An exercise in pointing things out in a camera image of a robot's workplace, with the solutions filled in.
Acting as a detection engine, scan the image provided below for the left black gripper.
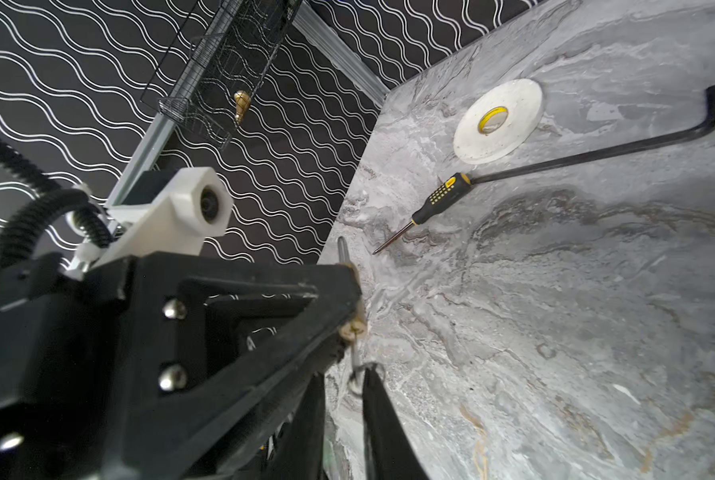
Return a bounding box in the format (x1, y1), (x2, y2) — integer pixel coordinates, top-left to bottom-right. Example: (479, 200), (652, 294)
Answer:
(0, 254), (136, 479)

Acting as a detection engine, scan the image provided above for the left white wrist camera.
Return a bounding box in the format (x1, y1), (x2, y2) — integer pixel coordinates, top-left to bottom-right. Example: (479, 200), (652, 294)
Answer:
(67, 167), (235, 279)

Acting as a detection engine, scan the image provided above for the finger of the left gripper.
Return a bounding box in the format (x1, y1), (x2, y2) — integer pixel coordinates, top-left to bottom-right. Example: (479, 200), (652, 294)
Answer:
(99, 254), (361, 479)

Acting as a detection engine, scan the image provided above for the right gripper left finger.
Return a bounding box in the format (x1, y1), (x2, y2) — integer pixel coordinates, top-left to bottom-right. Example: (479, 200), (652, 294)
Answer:
(262, 374), (326, 480)

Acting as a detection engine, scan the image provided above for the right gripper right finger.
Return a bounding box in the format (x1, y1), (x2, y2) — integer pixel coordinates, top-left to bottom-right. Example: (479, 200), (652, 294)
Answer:
(361, 367), (429, 480)

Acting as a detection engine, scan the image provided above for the white tape roll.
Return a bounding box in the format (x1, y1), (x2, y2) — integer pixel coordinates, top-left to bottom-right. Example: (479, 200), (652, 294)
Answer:
(453, 79), (545, 165)

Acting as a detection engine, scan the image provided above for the brass padlock in basket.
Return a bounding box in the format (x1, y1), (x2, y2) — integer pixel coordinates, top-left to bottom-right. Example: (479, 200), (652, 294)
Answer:
(234, 90), (252, 124)

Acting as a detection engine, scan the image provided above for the black hex key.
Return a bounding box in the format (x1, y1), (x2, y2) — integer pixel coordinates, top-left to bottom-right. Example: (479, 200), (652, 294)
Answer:
(471, 85), (715, 185)

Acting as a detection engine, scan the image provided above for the black wire wall basket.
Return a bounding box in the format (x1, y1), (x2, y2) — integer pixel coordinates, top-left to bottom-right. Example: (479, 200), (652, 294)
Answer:
(142, 1), (302, 149)

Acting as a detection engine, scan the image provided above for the silver key with ring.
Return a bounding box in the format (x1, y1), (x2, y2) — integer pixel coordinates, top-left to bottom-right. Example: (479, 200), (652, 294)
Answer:
(348, 340), (385, 398)

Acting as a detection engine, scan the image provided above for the brass padlock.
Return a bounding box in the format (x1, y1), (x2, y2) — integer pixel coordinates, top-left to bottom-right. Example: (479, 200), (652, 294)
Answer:
(338, 236), (369, 344)
(234, 90), (252, 124)

